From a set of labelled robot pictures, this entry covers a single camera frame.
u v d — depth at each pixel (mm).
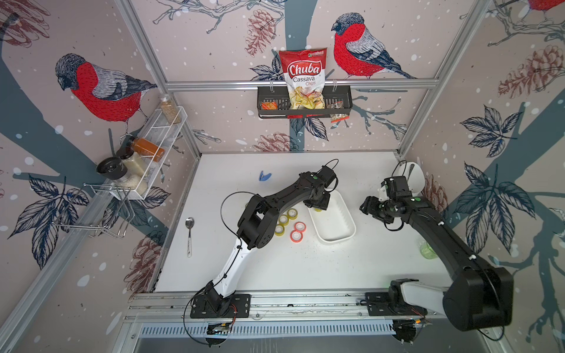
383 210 702
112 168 581
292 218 954
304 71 812
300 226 928
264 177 1095
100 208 584
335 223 939
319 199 821
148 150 717
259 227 561
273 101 947
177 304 758
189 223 927
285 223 928
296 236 901
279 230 920
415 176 942
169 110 854
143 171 678
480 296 389
